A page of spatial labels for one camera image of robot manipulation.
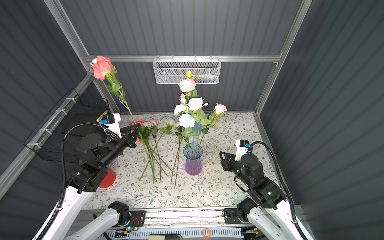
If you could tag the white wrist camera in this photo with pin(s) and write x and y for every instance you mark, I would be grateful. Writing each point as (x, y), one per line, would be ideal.
(111, 122)
(243, 147)

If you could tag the pink carnation flower stem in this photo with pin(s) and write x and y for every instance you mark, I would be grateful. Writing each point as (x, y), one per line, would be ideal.
(188, 88)

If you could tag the black wire wall basket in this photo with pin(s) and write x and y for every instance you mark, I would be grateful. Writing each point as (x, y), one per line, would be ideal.
(70, 120)

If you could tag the red pen cup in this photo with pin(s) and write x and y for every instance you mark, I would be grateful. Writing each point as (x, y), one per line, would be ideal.
(108, 180)

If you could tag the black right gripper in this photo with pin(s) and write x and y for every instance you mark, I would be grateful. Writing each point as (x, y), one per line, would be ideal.
(228, 160)

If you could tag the white blue carnation stem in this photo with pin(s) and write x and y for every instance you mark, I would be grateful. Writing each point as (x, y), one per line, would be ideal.
(186, 123)

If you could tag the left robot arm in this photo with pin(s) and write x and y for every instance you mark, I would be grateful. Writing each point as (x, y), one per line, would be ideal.
(96, 153)

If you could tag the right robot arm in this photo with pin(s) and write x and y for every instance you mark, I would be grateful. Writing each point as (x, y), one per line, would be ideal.
(267, 207)

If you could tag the coral pink rose stem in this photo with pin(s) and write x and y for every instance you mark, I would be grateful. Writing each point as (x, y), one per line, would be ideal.
(103, 69)

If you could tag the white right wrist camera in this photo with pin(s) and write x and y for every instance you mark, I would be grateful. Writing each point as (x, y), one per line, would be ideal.
(243, 147)

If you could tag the bunch of lying flowers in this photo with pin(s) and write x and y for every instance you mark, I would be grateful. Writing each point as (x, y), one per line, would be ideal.
(151, 137)

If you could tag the purple ribbed glass vase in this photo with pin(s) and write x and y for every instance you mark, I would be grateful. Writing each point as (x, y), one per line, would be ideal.
(193, 153)

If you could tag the white rose stem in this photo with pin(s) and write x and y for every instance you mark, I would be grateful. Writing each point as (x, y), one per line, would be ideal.
(197, 113)

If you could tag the white wire wall basket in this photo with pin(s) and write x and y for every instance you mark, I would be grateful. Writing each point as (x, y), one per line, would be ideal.
(172, 71)

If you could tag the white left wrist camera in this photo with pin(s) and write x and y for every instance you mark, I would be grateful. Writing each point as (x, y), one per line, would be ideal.
(111, 122)

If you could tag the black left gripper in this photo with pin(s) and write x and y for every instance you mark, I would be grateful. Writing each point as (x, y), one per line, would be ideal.
(129, 138)

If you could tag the light pink rose stem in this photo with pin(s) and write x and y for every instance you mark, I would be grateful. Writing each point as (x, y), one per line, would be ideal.
(210, 122)

